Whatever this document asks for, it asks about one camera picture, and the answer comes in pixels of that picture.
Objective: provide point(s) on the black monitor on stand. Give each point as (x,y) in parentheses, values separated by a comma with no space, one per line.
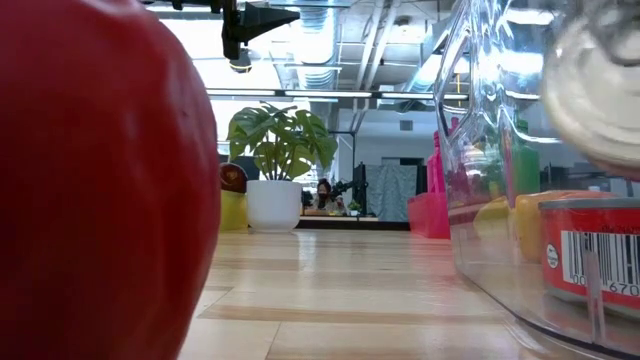
(360,187)

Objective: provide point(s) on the long ceiling light strip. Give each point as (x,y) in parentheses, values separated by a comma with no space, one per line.
(325,94)

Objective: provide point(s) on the yellow translucent plastic tray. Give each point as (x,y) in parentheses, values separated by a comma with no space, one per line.
(234,212)

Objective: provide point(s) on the clear plastic tray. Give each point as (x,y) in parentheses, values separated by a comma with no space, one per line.
(500,280)

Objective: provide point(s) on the red orange toy fruit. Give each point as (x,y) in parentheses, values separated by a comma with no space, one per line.
(530,225)

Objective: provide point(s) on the person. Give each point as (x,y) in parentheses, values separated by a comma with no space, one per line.
(325,202)

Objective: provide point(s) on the grey patterned partition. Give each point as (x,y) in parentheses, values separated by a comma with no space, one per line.
(392,192)

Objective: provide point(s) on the silver tin can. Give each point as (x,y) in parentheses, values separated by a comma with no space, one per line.
(555,235)

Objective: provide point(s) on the silver diagonal ceiling duct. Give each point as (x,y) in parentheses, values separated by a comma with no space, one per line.
(425,75)

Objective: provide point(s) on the gold pull-tab tin can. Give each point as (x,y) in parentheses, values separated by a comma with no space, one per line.
(590,110)

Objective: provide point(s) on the black ceiling fixture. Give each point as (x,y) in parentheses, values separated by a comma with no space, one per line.
(241,66)

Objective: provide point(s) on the small green desk plant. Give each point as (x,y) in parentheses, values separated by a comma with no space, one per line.
(354,206)

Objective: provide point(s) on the shiny red toy fruit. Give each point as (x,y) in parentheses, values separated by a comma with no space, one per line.
(233,177)

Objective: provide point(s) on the black background equipment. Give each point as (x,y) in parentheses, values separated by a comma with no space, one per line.
(575,177)

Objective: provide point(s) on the red translucent plastic tray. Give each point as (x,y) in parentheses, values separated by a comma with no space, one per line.
(422,215)

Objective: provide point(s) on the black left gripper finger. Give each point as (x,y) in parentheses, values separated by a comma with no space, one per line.
(262,22)

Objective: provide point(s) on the green plastic bottle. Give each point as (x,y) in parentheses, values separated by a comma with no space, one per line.
(527,170)

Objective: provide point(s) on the artificial green potted plant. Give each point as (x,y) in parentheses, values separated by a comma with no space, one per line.
(275,205)

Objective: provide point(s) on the red toy tomato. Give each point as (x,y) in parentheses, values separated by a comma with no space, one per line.
(100,175)

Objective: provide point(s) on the pink plastic bottle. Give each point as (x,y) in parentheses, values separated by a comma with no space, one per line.
(434,170)

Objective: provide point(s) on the dark background desk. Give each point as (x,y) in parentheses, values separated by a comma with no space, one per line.
(370,223)

